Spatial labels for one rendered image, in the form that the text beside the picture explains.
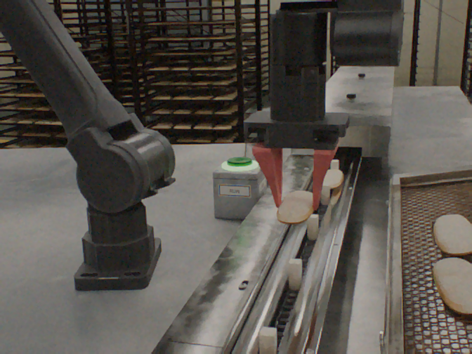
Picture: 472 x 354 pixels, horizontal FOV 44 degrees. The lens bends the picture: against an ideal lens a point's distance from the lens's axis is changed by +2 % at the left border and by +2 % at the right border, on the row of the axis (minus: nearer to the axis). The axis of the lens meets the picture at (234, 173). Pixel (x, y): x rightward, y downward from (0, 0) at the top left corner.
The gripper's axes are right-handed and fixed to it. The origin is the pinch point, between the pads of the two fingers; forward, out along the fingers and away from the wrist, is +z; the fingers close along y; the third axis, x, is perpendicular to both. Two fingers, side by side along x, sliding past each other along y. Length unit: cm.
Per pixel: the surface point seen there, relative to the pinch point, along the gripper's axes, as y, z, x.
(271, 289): -1.7, 7.7, -6.0
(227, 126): -73, 40, 229
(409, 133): 14, 11, 87
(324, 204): 0.3, 8.8, 24.2
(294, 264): 0.4, 5.8, -3.7
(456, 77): 80, 73, 700
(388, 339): 9.9, 3.2, -20.3
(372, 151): 6.4, 5.5, 45.2
